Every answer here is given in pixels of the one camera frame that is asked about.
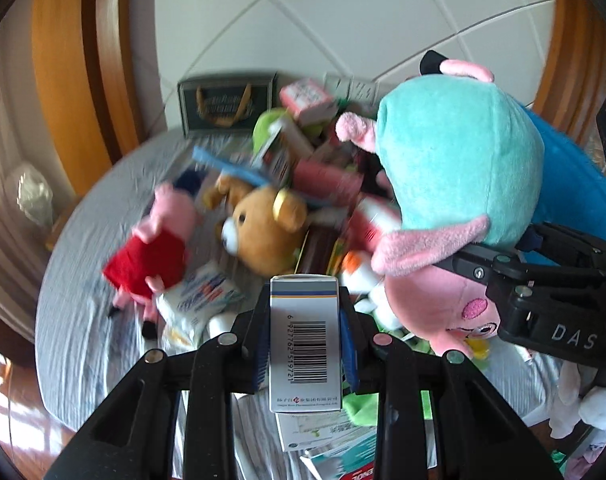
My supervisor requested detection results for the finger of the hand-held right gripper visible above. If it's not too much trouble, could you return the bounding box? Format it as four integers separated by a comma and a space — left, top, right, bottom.
520, 222, 606, 281
433, 244, 528, 291

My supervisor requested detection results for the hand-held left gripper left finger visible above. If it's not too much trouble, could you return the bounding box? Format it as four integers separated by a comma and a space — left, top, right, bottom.
43, 305, 273, 480

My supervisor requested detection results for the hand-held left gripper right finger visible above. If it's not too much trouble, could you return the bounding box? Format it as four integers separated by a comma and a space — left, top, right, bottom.
339, 287, 564, 480

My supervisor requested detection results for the white barcode medicine box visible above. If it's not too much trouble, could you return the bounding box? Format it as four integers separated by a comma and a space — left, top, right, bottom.
269, 275, 343, 413

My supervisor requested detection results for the white plush goose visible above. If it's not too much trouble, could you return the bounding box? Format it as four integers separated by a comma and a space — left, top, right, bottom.
340, 251, 394, 328

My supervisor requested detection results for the plush pig teal shirt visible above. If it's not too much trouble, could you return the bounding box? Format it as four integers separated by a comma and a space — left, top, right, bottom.
335, 50, 544, 358

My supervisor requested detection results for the grey sheet covered desktop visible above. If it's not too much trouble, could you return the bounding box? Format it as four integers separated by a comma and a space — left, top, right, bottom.
36, 135, 574, 480

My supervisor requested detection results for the person's right hand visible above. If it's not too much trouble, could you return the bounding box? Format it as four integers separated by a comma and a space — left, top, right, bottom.
550, 360, 606, 441

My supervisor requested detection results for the light green cloth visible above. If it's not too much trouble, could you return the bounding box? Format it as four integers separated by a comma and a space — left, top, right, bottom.
343, 330, 488, 428

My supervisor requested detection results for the white leaflet box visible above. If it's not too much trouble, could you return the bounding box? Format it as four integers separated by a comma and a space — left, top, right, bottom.
275, 412, 379, 453

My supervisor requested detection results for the yellow plastic hanger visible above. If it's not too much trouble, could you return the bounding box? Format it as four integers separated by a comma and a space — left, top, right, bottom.
465, 337, 494, 361

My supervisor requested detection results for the white blue plastic packet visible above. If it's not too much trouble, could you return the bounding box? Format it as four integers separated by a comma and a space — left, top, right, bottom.
155, 260, 249, 351

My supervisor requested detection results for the red teal medicine box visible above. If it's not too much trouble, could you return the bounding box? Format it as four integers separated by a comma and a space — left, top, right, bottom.
300, 430, 384, 480

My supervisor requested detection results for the dark brown box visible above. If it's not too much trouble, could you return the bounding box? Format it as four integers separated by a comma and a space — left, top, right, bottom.
295, 227, 344, 276

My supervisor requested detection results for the brown teddy bear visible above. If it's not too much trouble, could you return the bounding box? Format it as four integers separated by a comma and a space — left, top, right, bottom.
203, 175, 309, 276

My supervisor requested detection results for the plush pig red dress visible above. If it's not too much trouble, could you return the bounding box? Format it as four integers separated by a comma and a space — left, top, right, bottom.
102, 182, 204, 341

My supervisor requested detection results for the pink wipes pack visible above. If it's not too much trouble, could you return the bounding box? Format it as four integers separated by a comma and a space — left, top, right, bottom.
293, 157, 364, 206

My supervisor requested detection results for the dark blue plush toy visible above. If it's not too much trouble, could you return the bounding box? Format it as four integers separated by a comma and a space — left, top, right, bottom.
175, 169, 209, 196

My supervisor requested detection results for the blue plastic tool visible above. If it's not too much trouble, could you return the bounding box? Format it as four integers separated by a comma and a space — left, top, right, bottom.
192, 146, 284, 186

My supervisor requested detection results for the white orange tube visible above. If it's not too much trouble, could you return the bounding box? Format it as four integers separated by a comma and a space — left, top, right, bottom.
278, 115, 315, 157

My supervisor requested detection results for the small pink box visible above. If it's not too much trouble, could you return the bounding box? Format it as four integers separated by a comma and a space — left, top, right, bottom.
279, 78, 336, 123

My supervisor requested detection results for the dark gift box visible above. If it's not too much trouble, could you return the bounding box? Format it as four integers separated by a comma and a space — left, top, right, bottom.
177, 74, 279, 136

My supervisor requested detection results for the white plastic bag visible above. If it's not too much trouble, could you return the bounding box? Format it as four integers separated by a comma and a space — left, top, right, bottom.
16, 162, 54, 226

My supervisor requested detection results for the white wall socket panel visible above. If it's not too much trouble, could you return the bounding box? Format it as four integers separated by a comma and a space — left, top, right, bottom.
323, 74, 379, 103

